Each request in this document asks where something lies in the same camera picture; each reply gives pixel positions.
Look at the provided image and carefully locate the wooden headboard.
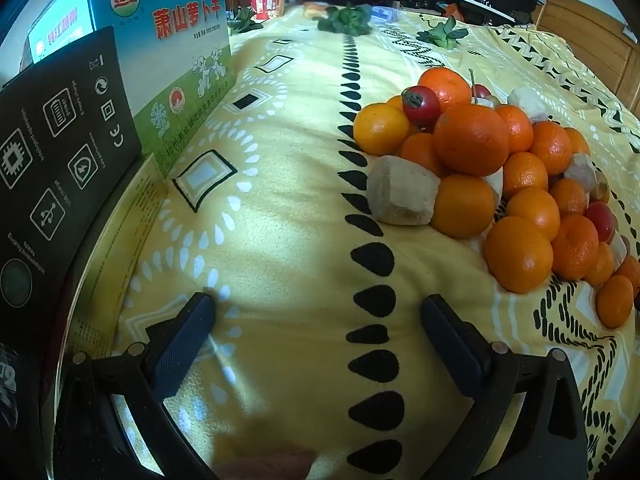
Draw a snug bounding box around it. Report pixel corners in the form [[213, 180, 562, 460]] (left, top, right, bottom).
[[532, 0, 640, 111]]

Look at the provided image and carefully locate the red instant noodle cup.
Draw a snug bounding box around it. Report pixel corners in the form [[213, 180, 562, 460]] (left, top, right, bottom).
[[248, 0, 287, 20]]

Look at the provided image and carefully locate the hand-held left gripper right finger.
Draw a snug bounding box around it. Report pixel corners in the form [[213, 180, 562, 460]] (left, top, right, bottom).
[[421, 294, 591, 480]]

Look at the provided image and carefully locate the blue and green carton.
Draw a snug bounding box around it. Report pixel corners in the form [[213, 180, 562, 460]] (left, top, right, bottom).
[[27, 0, 236, 178]]

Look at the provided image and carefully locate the black printed box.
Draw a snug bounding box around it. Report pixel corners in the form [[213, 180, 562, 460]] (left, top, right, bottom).
[[0, 25, 143, 361]]

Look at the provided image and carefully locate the person's left hand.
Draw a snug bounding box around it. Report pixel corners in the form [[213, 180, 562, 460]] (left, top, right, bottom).
[[214, 450, 317, 480]]

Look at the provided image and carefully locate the pile of oranges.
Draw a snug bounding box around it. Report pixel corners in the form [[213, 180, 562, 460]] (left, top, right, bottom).
[[352, 66, 640, 330]]

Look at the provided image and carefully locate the large beige fruit chunk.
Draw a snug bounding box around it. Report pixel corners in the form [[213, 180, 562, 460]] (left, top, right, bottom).
[[366, 155, 442, 226]]

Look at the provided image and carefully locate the white fruit chunk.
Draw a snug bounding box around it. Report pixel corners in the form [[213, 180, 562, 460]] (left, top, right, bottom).
[[507, 86, 551, 123]]

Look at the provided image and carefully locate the red tomato with dark calyx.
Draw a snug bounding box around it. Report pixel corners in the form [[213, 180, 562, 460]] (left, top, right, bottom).
[[401, 85, 442, 128]]

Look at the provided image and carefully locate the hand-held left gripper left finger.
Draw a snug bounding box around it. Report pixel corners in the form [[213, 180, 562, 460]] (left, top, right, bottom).
[[52, 291, 221, 480]]

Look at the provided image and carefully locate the yellow patterned blanket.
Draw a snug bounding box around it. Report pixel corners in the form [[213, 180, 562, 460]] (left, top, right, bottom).
[[65, 2, 640, 480]]

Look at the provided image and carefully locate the green leafy vegetable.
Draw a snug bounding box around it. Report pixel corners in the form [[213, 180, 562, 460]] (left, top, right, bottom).
[[316, 4, 373, 37], [226, 6, 265, 36], [416, 15, 470, 51]]

